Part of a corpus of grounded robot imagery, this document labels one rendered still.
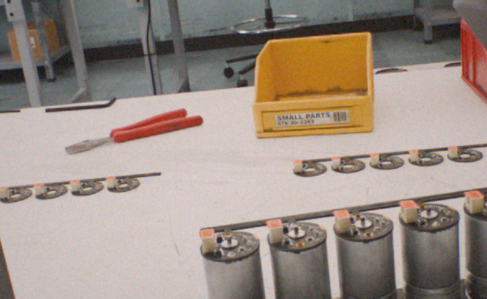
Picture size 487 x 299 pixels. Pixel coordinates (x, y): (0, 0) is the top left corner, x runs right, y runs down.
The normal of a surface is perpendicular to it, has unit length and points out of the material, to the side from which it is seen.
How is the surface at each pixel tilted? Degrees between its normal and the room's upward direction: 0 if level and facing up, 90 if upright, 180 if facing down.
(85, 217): 0
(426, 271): 90
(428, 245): 90
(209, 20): 90
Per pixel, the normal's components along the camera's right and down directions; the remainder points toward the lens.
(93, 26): -0.07, 0.34
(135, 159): -0.11, -0.94
